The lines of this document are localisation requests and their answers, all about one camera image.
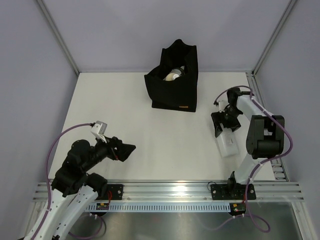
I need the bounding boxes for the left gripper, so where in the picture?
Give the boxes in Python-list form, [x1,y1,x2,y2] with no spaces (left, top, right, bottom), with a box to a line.
[82,133,136,172]

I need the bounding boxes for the aluminium rail frame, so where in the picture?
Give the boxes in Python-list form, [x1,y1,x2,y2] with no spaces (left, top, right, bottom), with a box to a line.
[32,69,305,240]

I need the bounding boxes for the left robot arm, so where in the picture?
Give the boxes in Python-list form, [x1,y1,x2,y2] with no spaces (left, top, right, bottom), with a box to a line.
[24,137,136,240]

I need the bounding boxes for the cream pump lotion bottle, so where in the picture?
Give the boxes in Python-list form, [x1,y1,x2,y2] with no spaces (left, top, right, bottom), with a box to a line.
[163,72,180,82]

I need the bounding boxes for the black canvas bag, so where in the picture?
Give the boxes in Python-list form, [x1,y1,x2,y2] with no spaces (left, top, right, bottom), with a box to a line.
[144,39,199,113]

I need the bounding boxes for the slotted cable duct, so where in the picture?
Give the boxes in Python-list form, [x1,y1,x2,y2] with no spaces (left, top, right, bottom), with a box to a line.
[84,202,231,213]

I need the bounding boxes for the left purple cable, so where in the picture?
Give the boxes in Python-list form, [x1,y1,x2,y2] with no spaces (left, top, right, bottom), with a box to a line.
[24,121,108,240]

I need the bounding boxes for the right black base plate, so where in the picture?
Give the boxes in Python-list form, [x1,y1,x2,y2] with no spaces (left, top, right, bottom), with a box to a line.
[210,183,246,201]

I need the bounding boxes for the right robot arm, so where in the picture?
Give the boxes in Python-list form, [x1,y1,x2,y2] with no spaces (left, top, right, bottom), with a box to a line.
[209,86,285,201]

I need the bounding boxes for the amber soap bottle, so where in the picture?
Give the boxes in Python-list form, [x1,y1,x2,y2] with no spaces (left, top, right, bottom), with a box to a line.
[171,65,185,76]

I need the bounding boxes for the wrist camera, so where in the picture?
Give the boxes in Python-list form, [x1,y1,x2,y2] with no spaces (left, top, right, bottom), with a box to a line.
[213,100,228,113]
[90,121,108,143]

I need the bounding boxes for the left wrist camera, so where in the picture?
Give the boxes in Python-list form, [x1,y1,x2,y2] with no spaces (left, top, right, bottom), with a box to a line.
[90,121,108,143]

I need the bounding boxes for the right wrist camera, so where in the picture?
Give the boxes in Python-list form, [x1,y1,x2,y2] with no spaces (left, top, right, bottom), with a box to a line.
[213,100,228,113]

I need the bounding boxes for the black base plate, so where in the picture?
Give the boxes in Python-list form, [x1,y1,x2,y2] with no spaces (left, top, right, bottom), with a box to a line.
[210,183,246,201]
[105,184,124,201]

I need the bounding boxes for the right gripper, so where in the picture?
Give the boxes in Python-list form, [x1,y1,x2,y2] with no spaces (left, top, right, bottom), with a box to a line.
[211,107,242,137]

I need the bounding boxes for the white bottle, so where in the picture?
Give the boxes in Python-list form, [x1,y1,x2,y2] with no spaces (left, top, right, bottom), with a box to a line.
[216,130,239,158]

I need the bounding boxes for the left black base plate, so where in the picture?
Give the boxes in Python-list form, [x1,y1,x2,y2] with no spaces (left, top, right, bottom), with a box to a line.
[105,184,124,201]

